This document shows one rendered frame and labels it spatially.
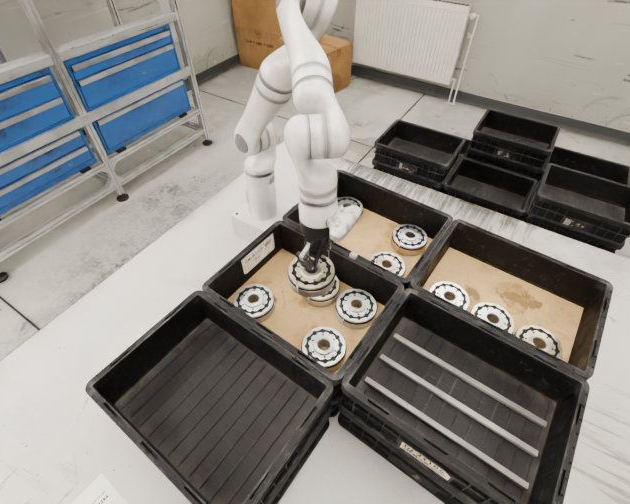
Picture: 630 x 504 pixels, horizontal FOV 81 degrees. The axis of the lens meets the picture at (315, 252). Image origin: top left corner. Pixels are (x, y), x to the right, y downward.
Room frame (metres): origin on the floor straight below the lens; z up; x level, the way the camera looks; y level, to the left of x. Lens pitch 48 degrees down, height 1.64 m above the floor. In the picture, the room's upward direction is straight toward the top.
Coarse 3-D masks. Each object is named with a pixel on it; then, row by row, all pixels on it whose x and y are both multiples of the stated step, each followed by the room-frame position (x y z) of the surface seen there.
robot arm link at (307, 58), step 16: (288, 0) 0.76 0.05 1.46; (304, 0) 0.78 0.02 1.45; (288, 16) 0.74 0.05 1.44; (288, 32) 0.71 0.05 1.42; (304, 32) 0.69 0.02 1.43; (288, 48) 0.70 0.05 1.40; (304, 48) 0.66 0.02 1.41; (320, 48) 0.67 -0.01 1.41; (304, 64) 0.63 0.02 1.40; (320, 64) 0.64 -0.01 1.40
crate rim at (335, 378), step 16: (272, 224) 0.75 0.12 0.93; (288, 224) 0.75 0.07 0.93; (256, 240) 0.68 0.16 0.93; (240, 256) 0.63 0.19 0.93; (224, 272) 0.58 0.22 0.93; (208, 288) 0.53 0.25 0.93; (400, 288) 0.53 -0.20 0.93; (224, 304) 0.48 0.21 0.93; (256, 320) 0.44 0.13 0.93; (272, 336) 0.40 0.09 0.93; (368, 336) 0.40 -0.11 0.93; (352, 352) 0.36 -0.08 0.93; (320, 368) 0.33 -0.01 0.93; (336, 384) 0.30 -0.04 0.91
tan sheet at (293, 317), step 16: (288, 256) 0.72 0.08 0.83; (256, 272) 0.65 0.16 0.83; (272, 272) 0.65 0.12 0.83; (240, 288) 0.60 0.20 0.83; (272, 288) 0.60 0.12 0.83; (288, 288) 0.60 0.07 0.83; (352, 288) 0.60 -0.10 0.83; (288, 304) 0.55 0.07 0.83; (304, 304) 0.55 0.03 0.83; (272, 320) 0.50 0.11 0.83; (288, 320) 0.50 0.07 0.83; (304, 320) 0.50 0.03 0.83; (320, 320) 0.50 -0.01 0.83; (336, 320) 0.50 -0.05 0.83; (288, 336) 0.45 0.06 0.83; (304, 336) 0.45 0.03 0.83; (352, 336) 0.45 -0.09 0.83
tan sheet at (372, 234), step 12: (372, 216) 0.89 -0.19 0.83; (360, 228) 0.83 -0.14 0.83; (372, 228) 0.83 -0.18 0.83; (384, 228) 0.83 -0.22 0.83; (348, 240) 0.78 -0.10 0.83; (360, 240) 0.78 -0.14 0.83; (372, 240) 0.78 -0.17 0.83; (384, 240) 0.78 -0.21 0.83; (360, 252) 0.73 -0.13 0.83; (372, 252) 0.73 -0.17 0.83; (396, 252) 0.73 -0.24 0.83; (408, 264) 0.68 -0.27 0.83
